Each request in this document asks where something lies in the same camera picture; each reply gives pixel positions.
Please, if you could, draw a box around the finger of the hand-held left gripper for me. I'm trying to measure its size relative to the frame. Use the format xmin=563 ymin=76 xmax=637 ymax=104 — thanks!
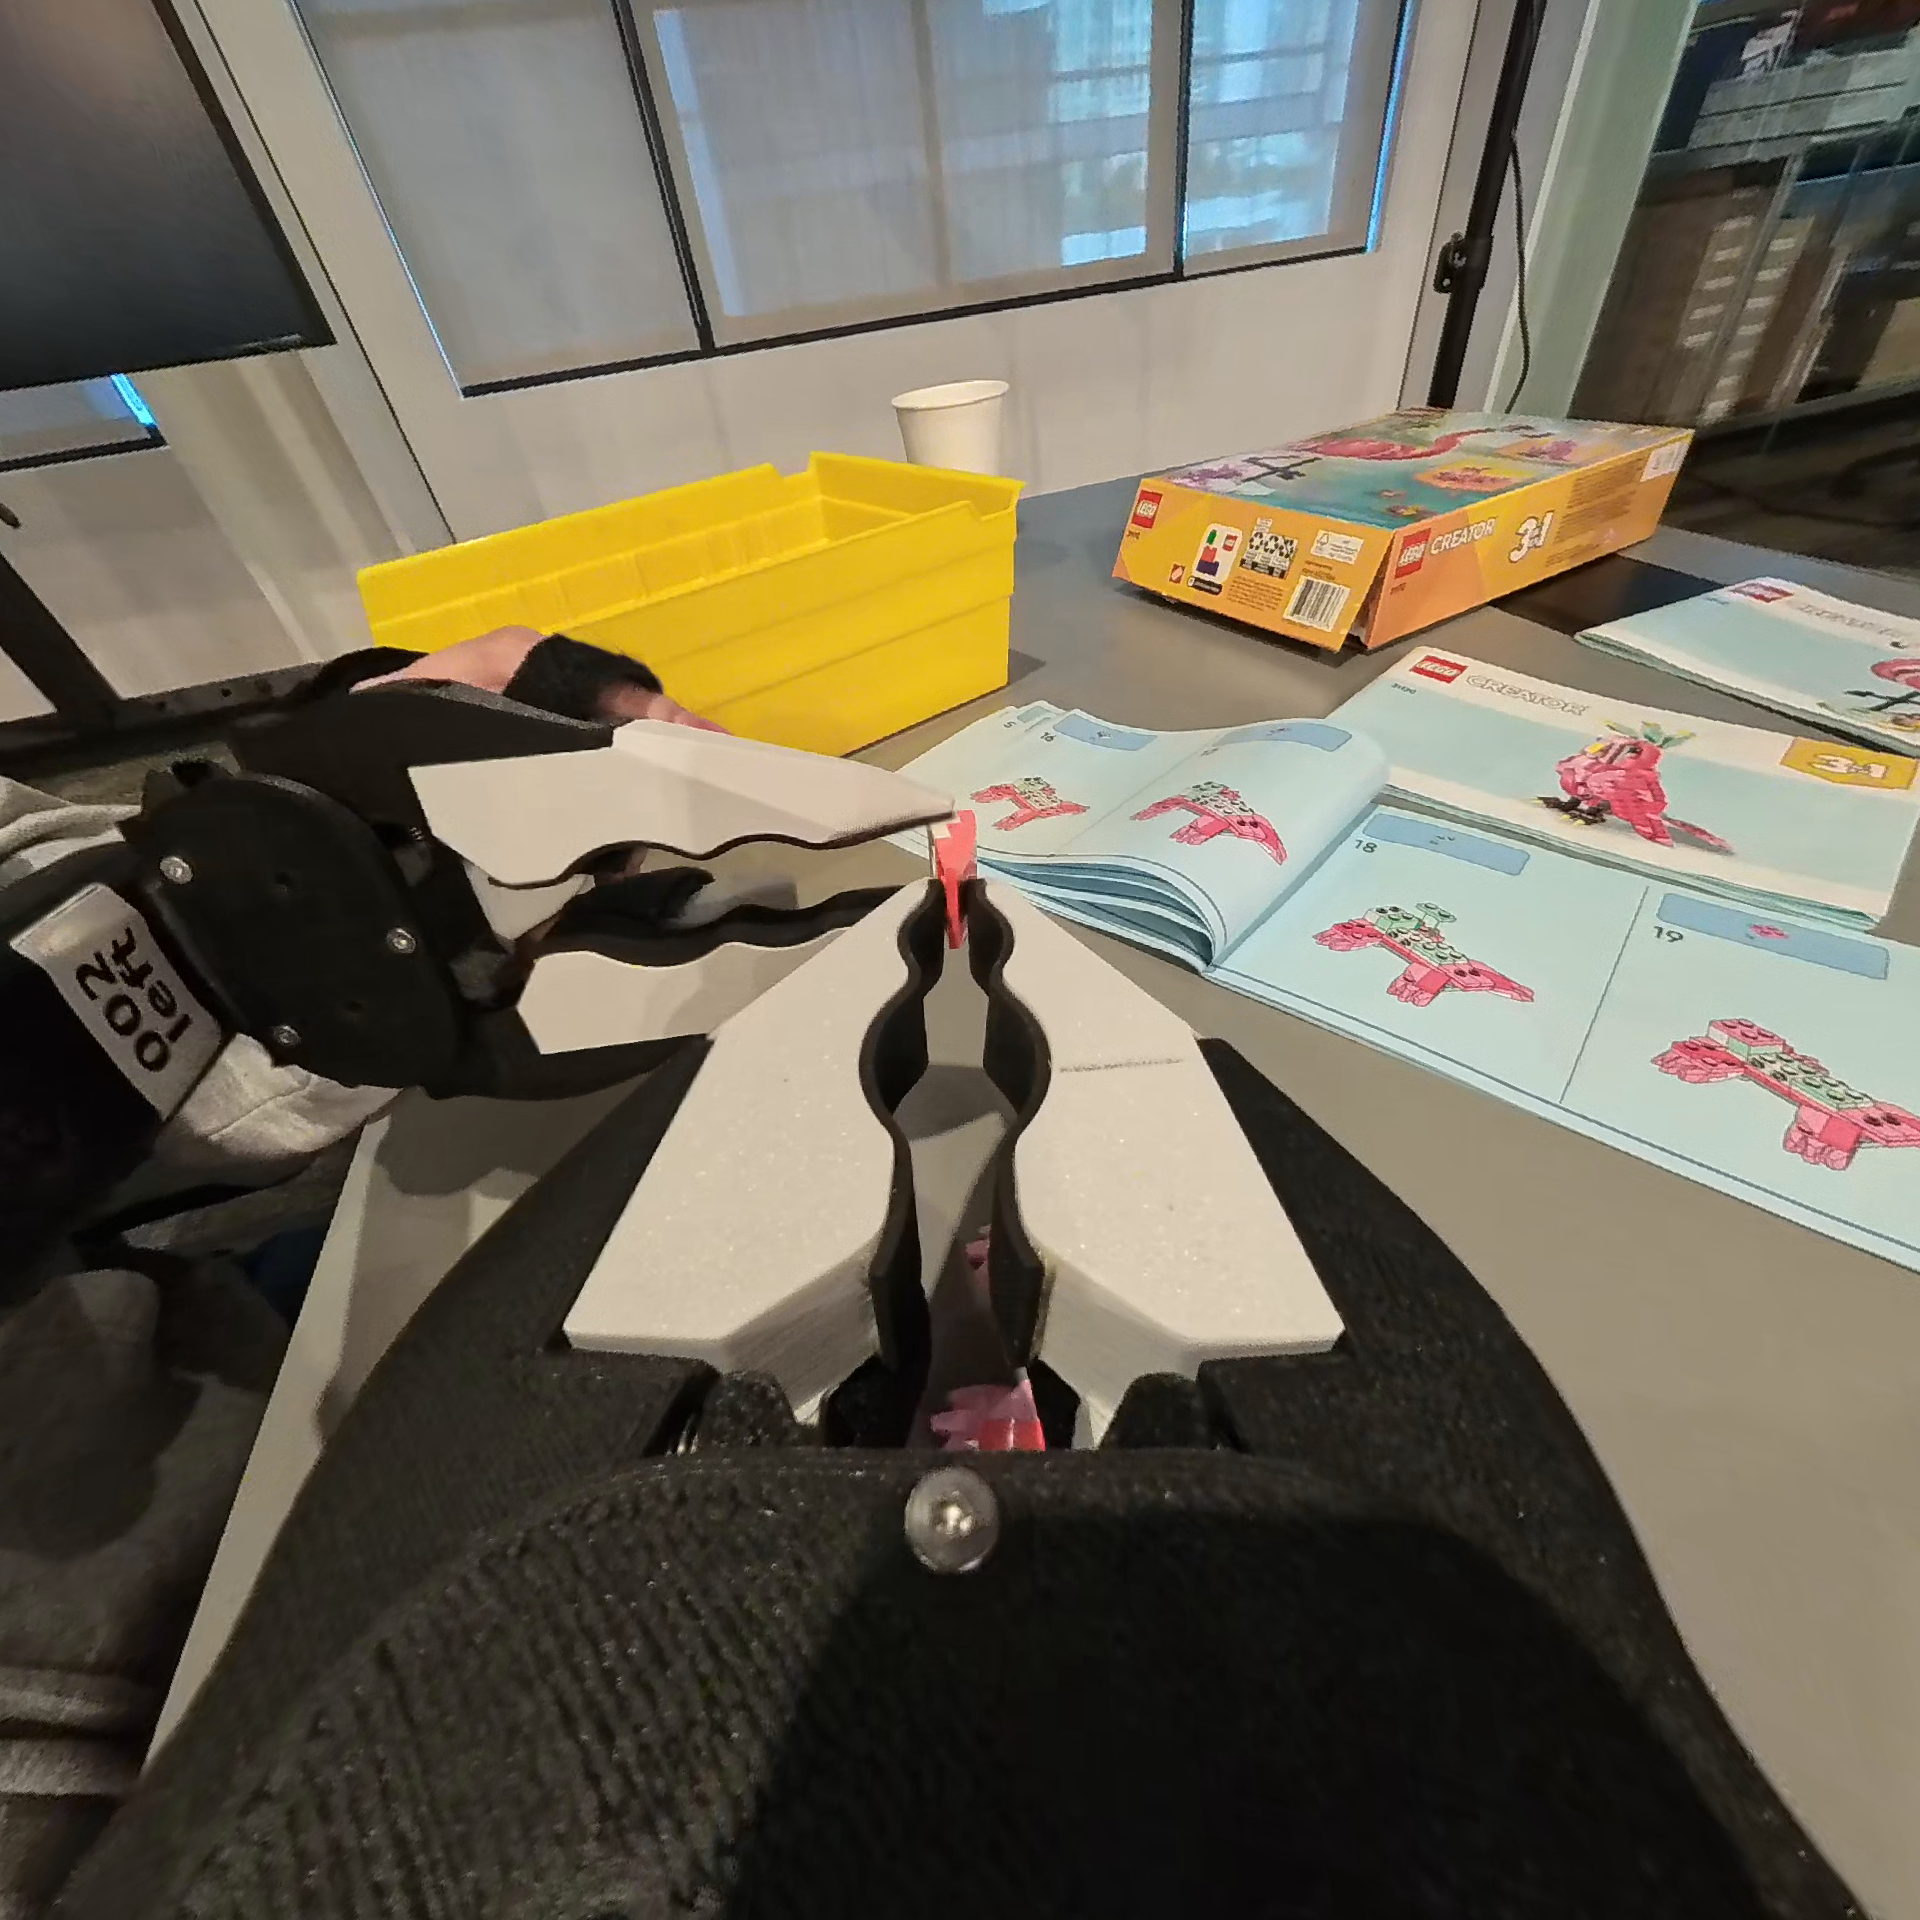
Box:
xmin=511 ymin=881 xmax=904 ymax=1083
xmin=410 ymin=717 xmax=959 ymax=898

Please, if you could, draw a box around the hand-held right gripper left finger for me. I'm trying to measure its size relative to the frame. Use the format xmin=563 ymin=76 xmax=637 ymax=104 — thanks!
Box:
xmin=563 ymin=881 xmax=965 ymax=1429

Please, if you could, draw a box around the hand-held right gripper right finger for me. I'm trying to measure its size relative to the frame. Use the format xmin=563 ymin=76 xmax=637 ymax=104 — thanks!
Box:
xmin=968 ymin=881 xmax=1348 ymax=1448

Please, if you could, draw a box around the pink brick animal model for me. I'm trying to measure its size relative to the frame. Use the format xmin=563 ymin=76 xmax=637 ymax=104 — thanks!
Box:
xmin=929 ymin=1221 xmax=1049 ymax=1452

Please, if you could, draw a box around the red slope brick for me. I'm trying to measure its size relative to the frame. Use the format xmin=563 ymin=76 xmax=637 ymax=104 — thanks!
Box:
xmin=929 ymin=811 xmax=980 ymax=953

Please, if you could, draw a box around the grey desk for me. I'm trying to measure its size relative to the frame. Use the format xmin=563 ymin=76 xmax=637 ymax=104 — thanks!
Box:
xmin=151 ymin=478 xmax=1920 ymax=1920

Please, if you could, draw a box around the person's left hand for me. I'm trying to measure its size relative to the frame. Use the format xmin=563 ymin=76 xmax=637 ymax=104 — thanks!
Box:
xmin=355 ymin=625 xmax=738 ymax=741

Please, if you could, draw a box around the yellow storage bin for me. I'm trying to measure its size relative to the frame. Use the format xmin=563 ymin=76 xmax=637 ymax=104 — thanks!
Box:
xmin=355 ymin=452 xmax=1025 ymax=762

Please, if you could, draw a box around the open light blue instruction booklet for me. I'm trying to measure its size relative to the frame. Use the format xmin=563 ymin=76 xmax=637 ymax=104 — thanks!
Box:
xmin=897 ymin=702 xmax=1920 ymax=1278

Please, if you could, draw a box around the white paper cup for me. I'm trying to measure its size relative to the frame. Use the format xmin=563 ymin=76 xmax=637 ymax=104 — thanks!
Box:
xmin=892 ymin=379 xmax=1012 ymax=481

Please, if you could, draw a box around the parrot cover instruction booklet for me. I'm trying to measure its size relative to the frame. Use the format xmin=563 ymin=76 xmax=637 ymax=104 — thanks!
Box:
xmin=1326 ymin=648 xmax=1920 ymax=938

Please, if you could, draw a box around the person's grey hoodie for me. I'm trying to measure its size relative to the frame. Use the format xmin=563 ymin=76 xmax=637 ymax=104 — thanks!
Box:
xmin=0 ymin=1261 xmax=326 ymax=1920

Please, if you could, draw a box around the large window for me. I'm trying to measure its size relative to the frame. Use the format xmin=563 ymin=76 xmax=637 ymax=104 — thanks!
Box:
xmin=286 ymin=0 xmax=1422 ymax=403

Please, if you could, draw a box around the orange brick set box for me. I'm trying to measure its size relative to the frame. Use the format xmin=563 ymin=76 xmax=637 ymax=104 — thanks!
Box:
xmin=1112 ymin=407 xmax=1697 ymax=658

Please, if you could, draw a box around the black monitor screen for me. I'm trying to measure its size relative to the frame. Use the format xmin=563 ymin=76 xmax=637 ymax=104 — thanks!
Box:
xmin=0 ymin=0 xmax=340 ymax=394

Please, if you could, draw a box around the flamingo cover instruction booklet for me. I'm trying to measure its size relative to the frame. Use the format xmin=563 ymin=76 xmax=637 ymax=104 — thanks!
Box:
xmin=1575 ymin=578 xmax=1920 ymax=757

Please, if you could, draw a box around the black tripod pole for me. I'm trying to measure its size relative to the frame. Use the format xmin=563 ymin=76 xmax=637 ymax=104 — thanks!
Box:
xmin=1419 ymin=0 xmax=1557 ymax=416

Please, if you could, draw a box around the metal storage shelf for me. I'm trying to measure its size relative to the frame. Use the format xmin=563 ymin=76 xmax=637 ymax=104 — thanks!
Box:
xmin=1575 ymin=0 xmax=1920 ymax=441

